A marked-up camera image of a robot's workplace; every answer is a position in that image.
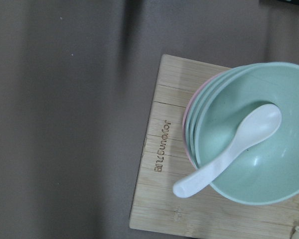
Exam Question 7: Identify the white ceramic spoon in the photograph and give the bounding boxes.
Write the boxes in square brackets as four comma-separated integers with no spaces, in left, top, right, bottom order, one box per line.
[172,104,282,198]

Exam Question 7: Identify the stacked green bowls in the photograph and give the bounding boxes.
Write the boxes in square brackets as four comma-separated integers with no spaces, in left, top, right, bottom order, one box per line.
[183,62,299,205]

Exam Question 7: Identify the wooden cutting board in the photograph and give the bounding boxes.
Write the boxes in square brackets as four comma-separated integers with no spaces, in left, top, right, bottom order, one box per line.
[130,55,299,239]

